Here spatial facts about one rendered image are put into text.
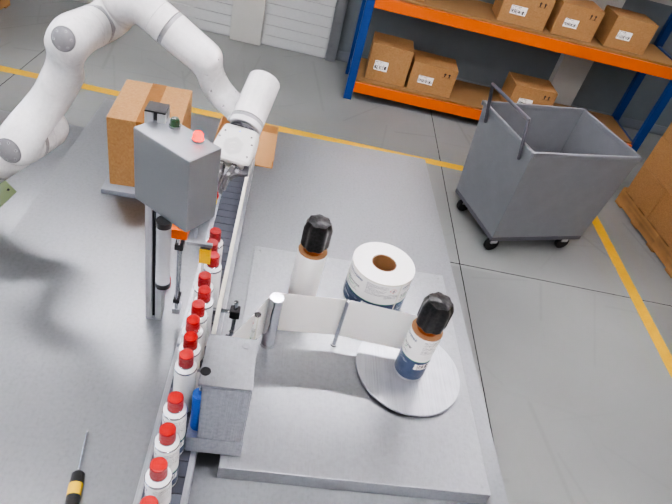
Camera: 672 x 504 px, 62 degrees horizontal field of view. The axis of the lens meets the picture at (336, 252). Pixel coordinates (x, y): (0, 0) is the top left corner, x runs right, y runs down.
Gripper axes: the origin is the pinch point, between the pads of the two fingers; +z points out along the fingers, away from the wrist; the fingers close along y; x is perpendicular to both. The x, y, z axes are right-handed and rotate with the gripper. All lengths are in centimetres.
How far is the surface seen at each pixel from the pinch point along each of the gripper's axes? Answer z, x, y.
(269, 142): -67, 100, -19
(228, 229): -9, 59, -10
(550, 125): -195, 202, 130
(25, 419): 64, 19, -27
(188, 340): 36.5, 7.0, 5.3
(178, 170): 6.4, -16.1, -4.2
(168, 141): 1.4, -17.5, -8.3
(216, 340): 35.3, 1.0, 12.6
